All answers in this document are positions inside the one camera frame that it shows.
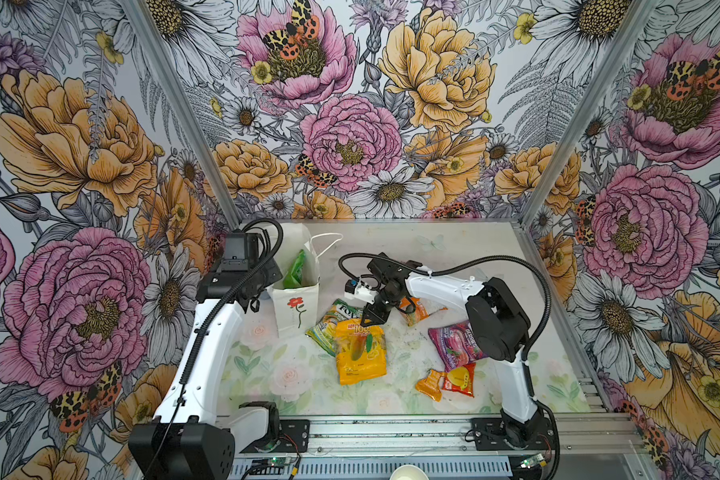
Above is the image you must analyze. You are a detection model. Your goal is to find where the orange mango snack bag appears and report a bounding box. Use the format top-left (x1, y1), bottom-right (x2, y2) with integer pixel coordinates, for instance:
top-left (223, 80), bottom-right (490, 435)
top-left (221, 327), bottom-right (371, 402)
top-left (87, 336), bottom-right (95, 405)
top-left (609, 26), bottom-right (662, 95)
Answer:
top-left (398, 298), bottom-right (447, 327)

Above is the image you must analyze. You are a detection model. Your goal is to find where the yellow Lot 100 gummy bag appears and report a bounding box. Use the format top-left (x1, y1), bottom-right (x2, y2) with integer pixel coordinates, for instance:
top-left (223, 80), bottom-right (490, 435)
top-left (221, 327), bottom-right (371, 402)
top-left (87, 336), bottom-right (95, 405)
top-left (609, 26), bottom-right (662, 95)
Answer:
top-left (334, 319), bottom-right (387, 386)

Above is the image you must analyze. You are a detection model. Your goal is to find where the bright green chips bag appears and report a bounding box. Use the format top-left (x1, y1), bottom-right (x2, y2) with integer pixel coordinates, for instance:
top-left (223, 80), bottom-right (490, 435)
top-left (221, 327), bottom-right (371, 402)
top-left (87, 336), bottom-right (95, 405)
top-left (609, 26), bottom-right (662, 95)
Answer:
top-left (283, 249), bottom-right (306, 290)

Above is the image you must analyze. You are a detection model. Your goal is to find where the green Fox's candy bag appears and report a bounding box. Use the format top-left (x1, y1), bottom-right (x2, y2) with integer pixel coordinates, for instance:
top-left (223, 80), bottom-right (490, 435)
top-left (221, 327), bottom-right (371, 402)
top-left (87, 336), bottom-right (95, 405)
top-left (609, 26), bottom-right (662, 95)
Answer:
top-left (306, 299), bottom-right (363, 357)

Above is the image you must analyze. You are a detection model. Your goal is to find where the white paper bag red flower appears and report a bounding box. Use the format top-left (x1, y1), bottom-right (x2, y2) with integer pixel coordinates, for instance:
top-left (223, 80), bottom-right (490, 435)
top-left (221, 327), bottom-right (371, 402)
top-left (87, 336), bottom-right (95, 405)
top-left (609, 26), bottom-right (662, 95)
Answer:
top-left (267, 223), bottom-right (343, 339)

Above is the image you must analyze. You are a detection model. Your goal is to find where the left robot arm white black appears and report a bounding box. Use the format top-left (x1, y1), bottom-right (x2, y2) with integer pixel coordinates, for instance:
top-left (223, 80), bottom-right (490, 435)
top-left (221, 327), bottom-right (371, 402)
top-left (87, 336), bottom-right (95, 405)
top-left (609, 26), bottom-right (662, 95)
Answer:
top-left (128, 261), bottom-right (282, 479)

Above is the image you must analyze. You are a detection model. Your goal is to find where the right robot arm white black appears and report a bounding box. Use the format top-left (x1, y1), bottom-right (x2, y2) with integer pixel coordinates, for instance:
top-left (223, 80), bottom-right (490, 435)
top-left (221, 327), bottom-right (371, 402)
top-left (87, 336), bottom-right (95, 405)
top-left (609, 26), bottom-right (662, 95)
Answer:
top-left (345, 253), bottom-right (554, 449)

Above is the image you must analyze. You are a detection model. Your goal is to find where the purple Fox's candy bag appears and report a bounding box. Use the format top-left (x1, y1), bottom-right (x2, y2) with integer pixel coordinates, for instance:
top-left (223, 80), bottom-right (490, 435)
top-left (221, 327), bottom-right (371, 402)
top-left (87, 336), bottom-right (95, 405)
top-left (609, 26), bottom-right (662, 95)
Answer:
top-left (428, 321), bottom-right (487, 372)

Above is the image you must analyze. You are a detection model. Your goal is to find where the red orange snack packet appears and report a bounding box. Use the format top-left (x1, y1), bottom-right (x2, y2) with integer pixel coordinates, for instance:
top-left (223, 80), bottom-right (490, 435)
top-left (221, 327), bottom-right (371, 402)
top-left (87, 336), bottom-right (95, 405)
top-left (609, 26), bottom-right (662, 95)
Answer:
top-left (415, 363), bottom-right (476, 402)

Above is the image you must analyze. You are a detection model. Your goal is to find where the white paper cup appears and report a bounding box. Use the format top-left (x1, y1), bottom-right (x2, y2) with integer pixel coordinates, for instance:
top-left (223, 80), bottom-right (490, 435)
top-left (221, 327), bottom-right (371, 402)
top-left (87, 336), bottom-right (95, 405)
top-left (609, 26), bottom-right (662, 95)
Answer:
top-left (389, 464), bottom-right (429, 480)

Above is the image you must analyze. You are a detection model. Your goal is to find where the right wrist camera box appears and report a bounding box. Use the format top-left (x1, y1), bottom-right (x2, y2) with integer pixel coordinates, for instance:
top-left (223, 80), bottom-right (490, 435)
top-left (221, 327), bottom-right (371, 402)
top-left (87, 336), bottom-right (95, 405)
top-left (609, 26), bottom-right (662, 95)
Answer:
top-left (344, 279), bottom-right (376, 303)

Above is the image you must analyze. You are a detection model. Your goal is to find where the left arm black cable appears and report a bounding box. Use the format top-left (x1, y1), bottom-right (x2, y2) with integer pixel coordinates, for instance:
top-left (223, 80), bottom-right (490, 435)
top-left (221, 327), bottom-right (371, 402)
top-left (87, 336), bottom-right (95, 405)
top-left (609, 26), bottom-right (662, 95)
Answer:
top-left (143, 218), bottom-right (286, 475)

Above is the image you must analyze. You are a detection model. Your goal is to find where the aluminium front rail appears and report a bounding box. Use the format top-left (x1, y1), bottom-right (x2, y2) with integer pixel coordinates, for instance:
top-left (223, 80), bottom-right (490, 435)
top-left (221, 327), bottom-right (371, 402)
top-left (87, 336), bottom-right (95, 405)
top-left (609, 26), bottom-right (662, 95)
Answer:
top-left (225, 413), bottom-right (658, 479)

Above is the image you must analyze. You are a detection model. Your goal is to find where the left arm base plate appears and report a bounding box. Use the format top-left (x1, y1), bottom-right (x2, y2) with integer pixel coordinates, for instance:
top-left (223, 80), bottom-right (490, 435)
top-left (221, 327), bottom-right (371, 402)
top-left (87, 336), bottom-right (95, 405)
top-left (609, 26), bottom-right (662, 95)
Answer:
top-left (242, 419), bottom-right (311, 454)

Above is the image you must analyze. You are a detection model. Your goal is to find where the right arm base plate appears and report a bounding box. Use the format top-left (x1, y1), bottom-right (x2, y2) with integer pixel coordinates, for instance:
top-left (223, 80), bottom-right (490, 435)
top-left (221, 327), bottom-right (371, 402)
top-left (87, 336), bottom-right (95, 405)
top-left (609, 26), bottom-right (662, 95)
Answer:
top-left (470, 416), bottom-right (559, 451)

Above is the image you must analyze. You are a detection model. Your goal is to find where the right metal corner post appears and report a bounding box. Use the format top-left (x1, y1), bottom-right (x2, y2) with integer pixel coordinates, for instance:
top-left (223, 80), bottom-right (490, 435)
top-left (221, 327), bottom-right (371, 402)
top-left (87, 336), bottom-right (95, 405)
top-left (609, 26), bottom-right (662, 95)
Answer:
top-left (520, 0), bottom-right (659, 229)

